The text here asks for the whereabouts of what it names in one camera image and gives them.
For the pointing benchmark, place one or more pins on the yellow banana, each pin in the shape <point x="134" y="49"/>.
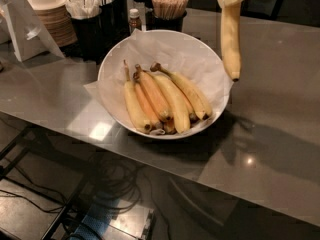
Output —
<point x="196" y="97"/>
<point x="138" y="117"/>
<point x="153" y="94"/>
<point x="230" y="44"/>

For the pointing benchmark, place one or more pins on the white bowl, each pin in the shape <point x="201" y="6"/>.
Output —
<point x="133" y="47"/>

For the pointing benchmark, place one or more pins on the orange-tinted banana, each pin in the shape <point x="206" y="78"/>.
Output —
<point x="146" y="107"/>

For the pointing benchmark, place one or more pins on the black cup holding sticks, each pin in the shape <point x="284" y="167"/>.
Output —
<point x="155" y="23"/>

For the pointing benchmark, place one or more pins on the small brown bottle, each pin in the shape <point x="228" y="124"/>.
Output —
<point x="135" y="22"/>

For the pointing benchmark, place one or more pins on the white paper liner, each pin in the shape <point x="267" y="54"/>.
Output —
<point x="186" y="54"/>

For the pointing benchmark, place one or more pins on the black cup with packets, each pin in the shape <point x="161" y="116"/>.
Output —
<point x="114" y="18"/>

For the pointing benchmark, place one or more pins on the black cup with napkins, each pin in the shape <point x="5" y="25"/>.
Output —
<point x="85" y="19"/>

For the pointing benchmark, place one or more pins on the stack of brown bowls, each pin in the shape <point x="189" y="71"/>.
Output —
<point x="59" y="25"/>

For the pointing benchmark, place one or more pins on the white paper bag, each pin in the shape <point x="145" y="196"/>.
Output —
<point x="28" y="34"/>

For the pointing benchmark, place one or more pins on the metal box on floor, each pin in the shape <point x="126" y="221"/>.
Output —
<point x="115" y="220"/>

